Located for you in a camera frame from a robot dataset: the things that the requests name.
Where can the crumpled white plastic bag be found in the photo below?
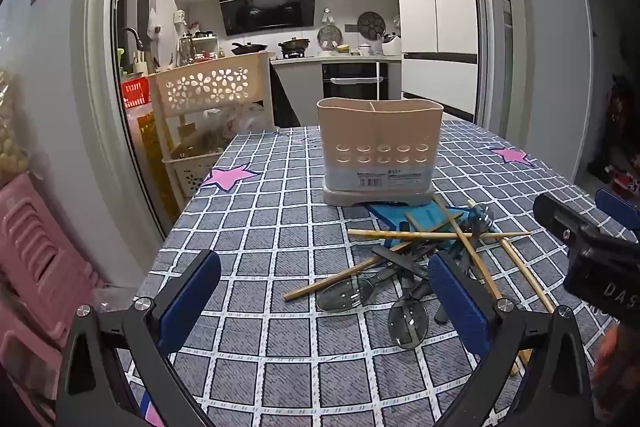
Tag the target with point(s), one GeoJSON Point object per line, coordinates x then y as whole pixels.
{"type": "Point", "coordinates": [250, 119]}

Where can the white flower-pattern basket cart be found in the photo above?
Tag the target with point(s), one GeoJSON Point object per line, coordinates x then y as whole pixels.
{"type": "Point", "coordinates": [210, 84]}

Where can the red and black pile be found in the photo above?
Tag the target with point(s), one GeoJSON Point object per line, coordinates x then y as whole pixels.
{"type": "Point", "coordinates": [620, 132]}

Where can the black range hood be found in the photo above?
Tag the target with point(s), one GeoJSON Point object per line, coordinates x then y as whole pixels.
{"type": "Point", "coordinates": [270, 9]}

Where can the round dark wall trivet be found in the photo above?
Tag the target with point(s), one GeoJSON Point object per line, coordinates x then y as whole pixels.
{"type": "Point", "coordinates": [371, 24]}

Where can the person's right hand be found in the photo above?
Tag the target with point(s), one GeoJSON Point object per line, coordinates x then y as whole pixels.
{"type": "Point", "coordinates": [622, 357]}

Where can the black frying pan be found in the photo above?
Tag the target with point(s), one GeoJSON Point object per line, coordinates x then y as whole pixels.
{"type": "Point", "coordinates": [247, 48]}

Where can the black kitchen faucet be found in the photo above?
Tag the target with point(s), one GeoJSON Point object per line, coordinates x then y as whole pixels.
{"type": "Point", "coordinates": [134, 34]}

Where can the white rice cooker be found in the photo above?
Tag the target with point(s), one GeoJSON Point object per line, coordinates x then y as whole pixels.
{"type": "Point", "coordinates": [390, 46]}

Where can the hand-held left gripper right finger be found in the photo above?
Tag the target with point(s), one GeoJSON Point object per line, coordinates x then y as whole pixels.
{"type": "Point", "coordinates": [457, 307]}

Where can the beige plastic utensil holder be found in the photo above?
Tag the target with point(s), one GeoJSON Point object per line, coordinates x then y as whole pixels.
{"type": "Point", "coordinates": [380, 127]}

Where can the dark cooking pot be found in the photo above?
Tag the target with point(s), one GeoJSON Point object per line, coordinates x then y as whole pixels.
{"type": "Point", "coordinates": [294, 46]}

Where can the yellow plastic crate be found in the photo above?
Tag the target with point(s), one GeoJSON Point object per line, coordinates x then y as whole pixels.
{"type": "Point", "coordinates": [152, 157]}

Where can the clear plastic bag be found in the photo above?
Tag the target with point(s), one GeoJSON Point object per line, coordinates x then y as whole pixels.
{"type": "Point", "coordinates": [10, 127]}

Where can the grey checked star tablecloth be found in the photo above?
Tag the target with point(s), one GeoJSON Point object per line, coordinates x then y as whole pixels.
{"type": "Point", "coordinates": [280, 232]}

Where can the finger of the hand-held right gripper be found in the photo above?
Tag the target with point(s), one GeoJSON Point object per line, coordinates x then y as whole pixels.
{"type": "Point", "coordinates": [620, 209]}
{"type": "Point", "coordinates": [557, 217]}

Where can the red plastic basket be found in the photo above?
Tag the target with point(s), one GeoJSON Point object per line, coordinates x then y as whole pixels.
{"type": "Point", "coordinates": [136, 93]}

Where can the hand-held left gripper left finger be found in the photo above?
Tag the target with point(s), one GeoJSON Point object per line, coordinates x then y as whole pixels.
{"type": "Point", "coordinates": [190, 302]}

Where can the built-in black oven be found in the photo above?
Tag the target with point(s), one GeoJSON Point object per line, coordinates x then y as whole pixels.
{"type": "Point", "coordinates": [352, 79]}

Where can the pink plastic stool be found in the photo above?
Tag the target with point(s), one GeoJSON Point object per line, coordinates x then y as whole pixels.
{"type": "Point", "coordinates": [35, 247]}

